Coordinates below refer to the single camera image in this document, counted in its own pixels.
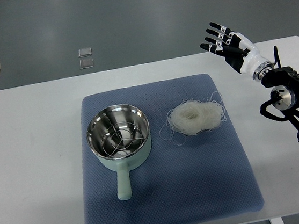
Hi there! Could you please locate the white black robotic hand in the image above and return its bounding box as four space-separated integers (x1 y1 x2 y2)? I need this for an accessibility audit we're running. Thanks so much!
200 22 274 81

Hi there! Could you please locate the white vermicelli noodle bundle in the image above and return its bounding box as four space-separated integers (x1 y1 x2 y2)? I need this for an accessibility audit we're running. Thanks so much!
158 91 227 146

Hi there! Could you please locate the mint green steel pot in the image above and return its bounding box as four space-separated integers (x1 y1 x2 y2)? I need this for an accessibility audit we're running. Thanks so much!
86 104 152 201

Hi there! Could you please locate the blue textured mat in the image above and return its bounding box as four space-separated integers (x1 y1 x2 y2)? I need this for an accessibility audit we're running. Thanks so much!
81 74 264 224

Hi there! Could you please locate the upper grey floor plate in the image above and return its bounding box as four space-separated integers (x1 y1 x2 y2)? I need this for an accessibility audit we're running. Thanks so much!
78 47 92 58

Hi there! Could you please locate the grey floor plate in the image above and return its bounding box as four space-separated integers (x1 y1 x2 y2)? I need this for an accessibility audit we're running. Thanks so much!
78 47 92 58
79 57 94 69

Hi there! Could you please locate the lower grey floor plate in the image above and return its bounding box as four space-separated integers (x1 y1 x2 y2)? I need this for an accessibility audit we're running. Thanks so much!
79 57 94 69

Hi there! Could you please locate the white table leg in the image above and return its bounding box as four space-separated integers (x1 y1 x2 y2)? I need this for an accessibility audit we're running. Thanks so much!
269 217 285 224

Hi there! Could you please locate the round wire steaming rack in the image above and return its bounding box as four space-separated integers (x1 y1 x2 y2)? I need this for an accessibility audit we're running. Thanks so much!
101 122 145 159

